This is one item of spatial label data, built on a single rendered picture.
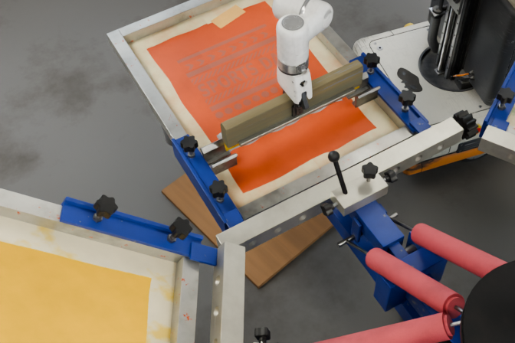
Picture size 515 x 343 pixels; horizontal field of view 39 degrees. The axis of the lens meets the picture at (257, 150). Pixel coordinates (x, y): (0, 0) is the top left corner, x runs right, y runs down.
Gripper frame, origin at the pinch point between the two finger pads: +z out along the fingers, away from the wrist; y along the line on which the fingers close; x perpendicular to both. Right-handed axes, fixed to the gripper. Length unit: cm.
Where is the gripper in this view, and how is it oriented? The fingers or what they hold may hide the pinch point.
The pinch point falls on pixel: (293, 104)
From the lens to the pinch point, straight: 187.8
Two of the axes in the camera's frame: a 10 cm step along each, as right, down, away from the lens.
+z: 0.5, 6.0, 8.0
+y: -4.9, -6.8, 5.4
